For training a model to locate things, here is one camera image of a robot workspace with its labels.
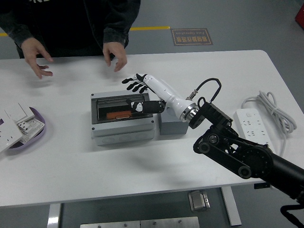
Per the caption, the person's left hand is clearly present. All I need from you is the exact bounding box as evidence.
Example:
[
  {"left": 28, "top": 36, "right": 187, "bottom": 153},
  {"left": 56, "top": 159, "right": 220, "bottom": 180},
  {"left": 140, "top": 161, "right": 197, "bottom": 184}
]
[{"left": 102, "top": 41, "right": 128, "bottom": 73}]

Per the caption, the person's right hand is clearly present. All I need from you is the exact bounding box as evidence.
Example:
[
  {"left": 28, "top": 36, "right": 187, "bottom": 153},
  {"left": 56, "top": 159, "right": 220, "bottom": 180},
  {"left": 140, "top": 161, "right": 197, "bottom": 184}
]
[{"left": 20, "top": 37, "right": 55, "bottom": 80}]

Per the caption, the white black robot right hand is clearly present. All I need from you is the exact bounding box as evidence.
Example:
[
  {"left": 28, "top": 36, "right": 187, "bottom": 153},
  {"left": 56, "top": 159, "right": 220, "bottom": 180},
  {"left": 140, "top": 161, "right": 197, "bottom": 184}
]
[{"left": 122, "top": 73, "right": 192, "bottom": 121}]

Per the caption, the grey electrical box clear lid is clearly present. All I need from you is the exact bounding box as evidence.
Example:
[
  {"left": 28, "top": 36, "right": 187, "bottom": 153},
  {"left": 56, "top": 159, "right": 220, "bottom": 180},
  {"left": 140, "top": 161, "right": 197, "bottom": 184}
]
[{"left": 90, "top": 91, "right": 155, "bottom": 147}]

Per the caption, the grey cube block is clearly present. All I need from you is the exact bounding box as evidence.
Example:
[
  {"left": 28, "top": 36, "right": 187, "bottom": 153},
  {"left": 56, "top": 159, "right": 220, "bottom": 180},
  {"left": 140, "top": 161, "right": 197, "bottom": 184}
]
[{"left": 159, "top": 111, "right": 190, "bottom": 136}]

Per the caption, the silver metal box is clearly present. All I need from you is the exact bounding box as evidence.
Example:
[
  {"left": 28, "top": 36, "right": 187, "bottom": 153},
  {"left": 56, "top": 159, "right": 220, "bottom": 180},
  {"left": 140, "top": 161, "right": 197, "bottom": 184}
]
[{"left": 188, "top": 190, "right": 211, "bottom": 212}]

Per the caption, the person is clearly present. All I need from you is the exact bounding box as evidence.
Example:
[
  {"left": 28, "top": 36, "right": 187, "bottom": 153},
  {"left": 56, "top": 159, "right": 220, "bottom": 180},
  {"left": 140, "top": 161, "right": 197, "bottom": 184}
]
[{"left": 0, "top": 0, "right": 141, "bottom": 59}]

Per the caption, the brown floor sign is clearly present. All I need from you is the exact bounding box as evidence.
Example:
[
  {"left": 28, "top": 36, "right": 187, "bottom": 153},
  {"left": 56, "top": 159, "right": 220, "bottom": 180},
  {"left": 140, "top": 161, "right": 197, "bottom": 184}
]
[{"left": 171, "top": 28, "right": 214, "bottom": 47}]

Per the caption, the white socket module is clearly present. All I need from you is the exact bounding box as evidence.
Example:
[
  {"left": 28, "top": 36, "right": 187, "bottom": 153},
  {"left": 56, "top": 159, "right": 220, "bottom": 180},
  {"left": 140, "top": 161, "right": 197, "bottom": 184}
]
[{"left": 15, "top": 118, "right": 46, "bottom": 144}]

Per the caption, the purple plastic tray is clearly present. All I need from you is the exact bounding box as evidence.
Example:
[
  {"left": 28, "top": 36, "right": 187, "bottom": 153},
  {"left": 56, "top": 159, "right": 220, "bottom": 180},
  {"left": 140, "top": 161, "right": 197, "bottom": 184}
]
[{"left": 6, "top": 106, "right": 47, "bottom": 155}]

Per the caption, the large white socket panel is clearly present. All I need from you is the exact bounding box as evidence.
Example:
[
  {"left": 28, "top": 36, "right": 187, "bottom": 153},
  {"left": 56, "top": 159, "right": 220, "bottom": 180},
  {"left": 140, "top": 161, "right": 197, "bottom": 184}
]
[{"left": 0, "top": 117, "right": 24, "bottom": 153}]

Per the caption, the white power strip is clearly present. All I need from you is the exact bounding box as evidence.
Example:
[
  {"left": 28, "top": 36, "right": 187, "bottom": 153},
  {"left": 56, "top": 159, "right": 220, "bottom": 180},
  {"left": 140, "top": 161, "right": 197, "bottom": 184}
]
[{"left": 233, "top": 108, "right": 276, "bottom": 153}]

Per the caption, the white table leg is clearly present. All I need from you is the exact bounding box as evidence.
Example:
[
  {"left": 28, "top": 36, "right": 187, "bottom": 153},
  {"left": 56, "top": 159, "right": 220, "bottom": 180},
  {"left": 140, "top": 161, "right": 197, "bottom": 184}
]
[
  {"left": 220, "top": 186, "right": 243, "bottom": 227},
  {"left": 47, "top": 202, "right": 62, "bottom": 228}
]

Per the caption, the red object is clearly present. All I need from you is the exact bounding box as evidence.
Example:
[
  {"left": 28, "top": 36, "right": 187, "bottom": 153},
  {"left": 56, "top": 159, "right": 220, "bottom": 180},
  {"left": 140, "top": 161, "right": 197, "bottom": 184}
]
[{"left": 294, "top": 4, "right": 304, "bottom": 25}]

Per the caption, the white wall switch plate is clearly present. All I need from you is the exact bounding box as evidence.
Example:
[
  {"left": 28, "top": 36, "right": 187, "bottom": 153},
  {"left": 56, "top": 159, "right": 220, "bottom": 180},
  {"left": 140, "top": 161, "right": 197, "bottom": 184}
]
[{"left": 4, "top": 102, "right": 35, "bottom": 124}]

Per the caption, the white power strip cord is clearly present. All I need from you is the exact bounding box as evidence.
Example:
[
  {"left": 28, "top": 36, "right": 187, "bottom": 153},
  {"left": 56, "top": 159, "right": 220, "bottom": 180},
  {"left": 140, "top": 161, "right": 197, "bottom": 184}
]
[{"left": 240, "top": 90, "right": 298, "bottom": 158}]

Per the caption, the grey metal base plate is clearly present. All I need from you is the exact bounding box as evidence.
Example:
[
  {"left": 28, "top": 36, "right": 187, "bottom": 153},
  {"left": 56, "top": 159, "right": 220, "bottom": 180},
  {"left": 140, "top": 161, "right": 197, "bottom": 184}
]
[{"left": 80, "top": 216, "right": 200, "bottom": 228}]

